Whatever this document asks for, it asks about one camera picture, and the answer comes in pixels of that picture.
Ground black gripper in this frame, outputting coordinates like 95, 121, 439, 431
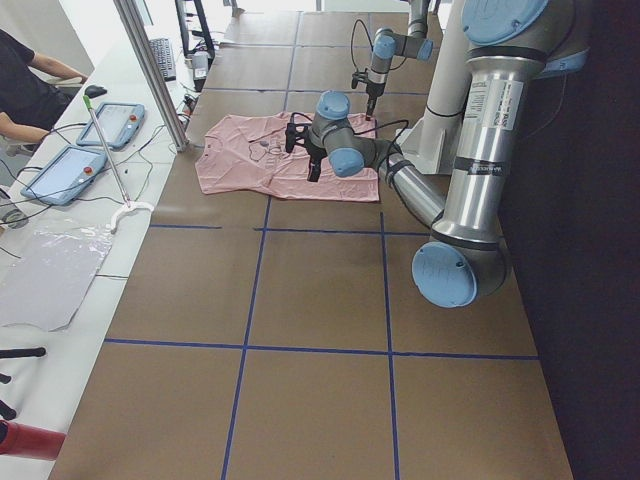
285, 123, 327, 182
351, 69, 386, 120

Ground pink snoopy t-shirt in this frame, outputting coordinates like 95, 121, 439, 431
195, 112, 379, 202

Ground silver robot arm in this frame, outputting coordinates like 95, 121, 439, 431
351, 0, 433, 120
285, 1, 593, 308

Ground white hanger reaching pole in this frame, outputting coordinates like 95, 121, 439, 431
83, 95, 154, 234

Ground black keyboard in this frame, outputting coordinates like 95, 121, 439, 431
148, 37, 177, 81

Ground upper blue teach pendant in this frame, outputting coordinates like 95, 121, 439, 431
95, 102, 146, 151

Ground blue teach pendant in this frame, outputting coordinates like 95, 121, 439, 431
21, 145, 107, 206
95, 102, 146, 151

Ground black computer mouse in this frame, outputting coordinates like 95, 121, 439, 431
84, 85, 108, 98

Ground lower blue teach pendant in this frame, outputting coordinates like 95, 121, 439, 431
21, 145, 107, 206

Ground seated person in black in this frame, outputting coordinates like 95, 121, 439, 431
1, 31, 88, 144

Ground clear plastic bag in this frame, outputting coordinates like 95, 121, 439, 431
1, 221, 113, 332

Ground red fire extinguisher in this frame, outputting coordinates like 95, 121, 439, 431
1, 420, 66, 460

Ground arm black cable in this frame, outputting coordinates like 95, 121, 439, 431
349, 18, 406, 76
288, 112, 414, 156

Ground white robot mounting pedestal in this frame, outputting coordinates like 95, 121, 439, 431
401, 0, 471, 174

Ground aluminium frame post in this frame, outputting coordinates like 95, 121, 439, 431
113, 0, 189, 152

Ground black camera tripod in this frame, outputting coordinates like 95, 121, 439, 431
0, 345, 47, 421

